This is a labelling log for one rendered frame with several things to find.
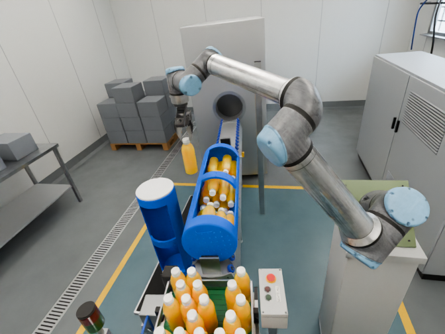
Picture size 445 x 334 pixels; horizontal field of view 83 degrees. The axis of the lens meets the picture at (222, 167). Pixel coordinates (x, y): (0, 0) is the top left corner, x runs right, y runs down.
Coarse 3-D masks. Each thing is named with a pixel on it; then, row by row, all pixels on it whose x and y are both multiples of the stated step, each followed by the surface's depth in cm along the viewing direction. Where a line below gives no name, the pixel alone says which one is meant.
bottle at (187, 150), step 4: (184, 144) 137; (188, 144) 136; (184, 148) 136; (188, 148) 136; (192, 148) 138; (184, 152) 137; (188, 152) 137; (192, 152) 138; (184, 156) 139; (188, 156) 138; (192, 156) 139; (184, 160) 140; (188, 160) 139; (192, 160) 140; (196, 160) 144; (184, 164) 143; (188, 164) 141; (192, 164) 141; (196, 164) 144; (188, 168) 142; (192, 168) 142; (196, 168) 144; (188, 172) 144; (192, 172) 144; (196, 172) 145
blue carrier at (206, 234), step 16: (224, 144) 192; (208, 160) 202; (208, 176) 156; (224, 176) 156; (192, 208) 137; (192, 224) 124; (208, 224) 121; (224, 224) 123; (192, 240) 127; (208, 240) 126; (224, 240) 125; (192, 256) 134; (224, 256) 132
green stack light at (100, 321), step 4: (100, 312) 91; (100, 316) 90; (100, 320) 90; (104, 320) 93; (96, 324) 88; (100, 324) 90; (88, 328) 87; (92, 328) 88; (96, 328) 89; (100, 328) 90; (88, 332) 89; (92, 332) 89; (96, 332) 90
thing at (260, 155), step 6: (258, 66) 215; (258, 96) 228; (258, 102) 231; (258, 108) 234; (258, 114) 237; (258, 120) 240; (258, 126) 243; (258, 132) 246; (258, 150) 257; (258, 156) 261; (258, 162) 264; (258, 168) 268; (258, 174) 272; (258, 180) 276; (258, 186) 283; (264, 204) 293; (264, 210) 297
